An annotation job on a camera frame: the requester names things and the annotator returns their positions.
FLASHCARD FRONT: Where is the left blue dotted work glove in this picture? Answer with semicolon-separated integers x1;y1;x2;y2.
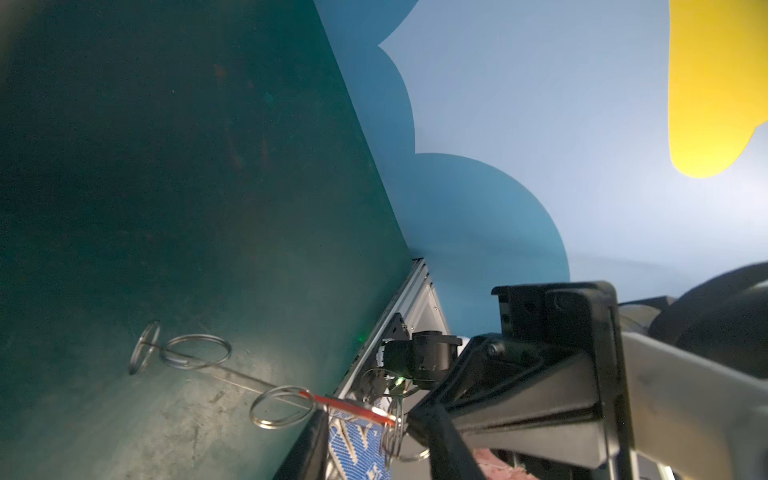
326;410;391;480

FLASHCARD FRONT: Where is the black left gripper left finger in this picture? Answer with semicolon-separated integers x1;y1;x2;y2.
273;411;330;480

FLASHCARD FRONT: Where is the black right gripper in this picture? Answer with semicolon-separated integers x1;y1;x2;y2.
407;281;636;479

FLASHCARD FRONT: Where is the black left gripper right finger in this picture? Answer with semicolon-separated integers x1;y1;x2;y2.
419;405;486;480

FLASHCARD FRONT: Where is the red key tag with keyring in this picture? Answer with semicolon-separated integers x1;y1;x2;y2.
297;388;430;463

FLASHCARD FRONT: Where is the grey perforated metal ring plate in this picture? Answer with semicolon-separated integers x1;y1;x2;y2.
160;349;315;411

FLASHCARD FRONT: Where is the small silver keyring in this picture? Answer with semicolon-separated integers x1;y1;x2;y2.
128;320;161;376
160;334;233;370
249;385;317;430

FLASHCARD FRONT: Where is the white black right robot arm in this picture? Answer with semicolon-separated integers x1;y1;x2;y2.
382;263;767;479

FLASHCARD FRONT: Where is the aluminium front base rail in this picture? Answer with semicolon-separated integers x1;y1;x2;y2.
334;258;450;399

